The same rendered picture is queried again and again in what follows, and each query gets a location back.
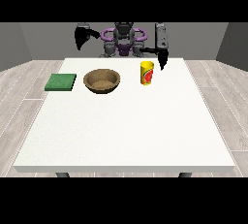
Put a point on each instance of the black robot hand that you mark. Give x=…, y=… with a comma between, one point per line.
x=81, y=37
x=161, y=56

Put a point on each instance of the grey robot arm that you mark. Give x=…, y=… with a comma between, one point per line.
x=161, y=37
x=83, y=25

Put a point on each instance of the yellow cup with melon print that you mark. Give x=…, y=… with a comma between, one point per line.
x=147, y=73

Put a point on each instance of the brown wooden bowl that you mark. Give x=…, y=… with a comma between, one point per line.
x=101, y=80

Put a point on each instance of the green square pad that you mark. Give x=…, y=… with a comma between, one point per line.
x=60, y=82

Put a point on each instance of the grey robot trunk purple rings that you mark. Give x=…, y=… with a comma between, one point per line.
x=123, y=42

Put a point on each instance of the dark table leg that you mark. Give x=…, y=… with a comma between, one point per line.
x=185, y=174
x=62, y=174

